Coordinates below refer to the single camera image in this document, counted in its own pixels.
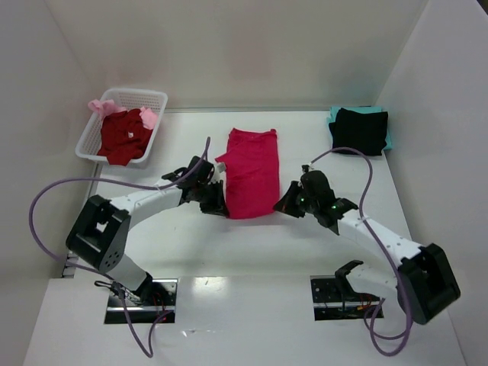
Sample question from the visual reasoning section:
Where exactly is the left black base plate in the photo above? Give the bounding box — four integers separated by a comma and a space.
95, 279, 178, 325

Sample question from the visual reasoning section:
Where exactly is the black folded t shirt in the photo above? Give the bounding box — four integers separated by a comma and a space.
329, 108, 388, 156

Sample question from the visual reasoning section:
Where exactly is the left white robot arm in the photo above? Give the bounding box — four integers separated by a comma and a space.
66, 156, 229, 305

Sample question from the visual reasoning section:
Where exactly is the magenta t shirt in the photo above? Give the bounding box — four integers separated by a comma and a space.
216, 128, 281, 220

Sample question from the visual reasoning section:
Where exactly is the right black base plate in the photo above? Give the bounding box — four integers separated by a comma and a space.
310, 276, 379, 321

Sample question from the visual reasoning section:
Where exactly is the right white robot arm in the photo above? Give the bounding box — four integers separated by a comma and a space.
273, 170, 461, 325

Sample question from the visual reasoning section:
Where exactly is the light pink t shirt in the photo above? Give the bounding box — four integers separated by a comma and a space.
88, 99, 159, 130

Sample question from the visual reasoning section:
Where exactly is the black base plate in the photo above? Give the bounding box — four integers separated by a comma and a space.
310, 276, 379, 321
95, 279, 178, 325

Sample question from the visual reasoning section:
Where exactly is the teal folded t shirt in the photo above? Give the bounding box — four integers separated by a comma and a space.
326, 106, 393, 151

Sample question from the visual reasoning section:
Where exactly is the dark red t shirt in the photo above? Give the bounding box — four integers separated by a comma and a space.
97, 109, 153, 166

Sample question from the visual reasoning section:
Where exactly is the metal table edge bracket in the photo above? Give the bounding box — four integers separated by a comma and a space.
61, 252, 79, 279

